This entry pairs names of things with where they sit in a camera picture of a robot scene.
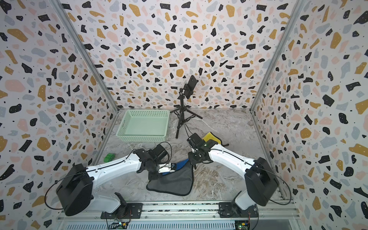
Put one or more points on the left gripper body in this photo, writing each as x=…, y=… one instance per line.
x=154, y=170

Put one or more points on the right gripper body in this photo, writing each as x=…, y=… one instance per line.
x=194, y=157

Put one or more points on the yellow grey dishcloth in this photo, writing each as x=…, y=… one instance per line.
x=211, y=136

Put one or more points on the blue grey dishcloth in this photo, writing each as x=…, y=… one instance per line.
x=178, y=183

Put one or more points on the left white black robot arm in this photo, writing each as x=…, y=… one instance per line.
x=77, y=191

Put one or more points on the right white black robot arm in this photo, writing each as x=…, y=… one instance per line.
x=261, y=182

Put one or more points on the mint green plastic basket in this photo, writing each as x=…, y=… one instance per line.
x=144, y=126

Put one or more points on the black tripod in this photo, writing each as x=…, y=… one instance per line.
x=180, y=110

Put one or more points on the small green block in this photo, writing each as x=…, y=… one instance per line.
x=109, y=157

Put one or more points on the black phone on tripod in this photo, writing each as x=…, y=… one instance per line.
x=190, y=86

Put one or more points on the left green circuit board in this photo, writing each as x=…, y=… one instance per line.
x=118, y=226

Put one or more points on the green circuit board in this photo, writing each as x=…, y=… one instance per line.
x=118, y=226
x=242, y=225

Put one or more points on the right green circuit board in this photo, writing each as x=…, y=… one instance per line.
x=242, y=225

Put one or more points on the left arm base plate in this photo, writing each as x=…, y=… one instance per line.
x=135, y=208

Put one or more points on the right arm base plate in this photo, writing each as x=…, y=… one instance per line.
x=227, y=210

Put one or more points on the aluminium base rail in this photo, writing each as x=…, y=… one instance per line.
x=187, y=215

